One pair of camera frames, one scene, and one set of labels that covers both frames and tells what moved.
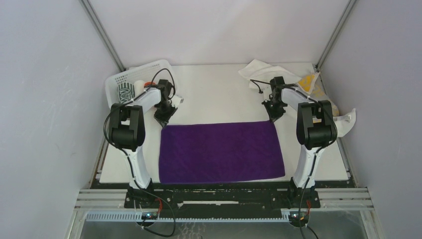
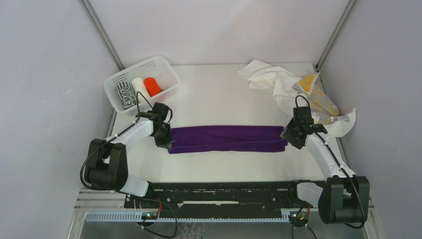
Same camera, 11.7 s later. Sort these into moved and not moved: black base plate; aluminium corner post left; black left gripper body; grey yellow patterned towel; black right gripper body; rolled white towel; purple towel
Moved: purple towel; black left gripper body; black right gripper body
Not moved: rolled white towel; aluminium corner post left; grey yellow patterned towel; black base plate
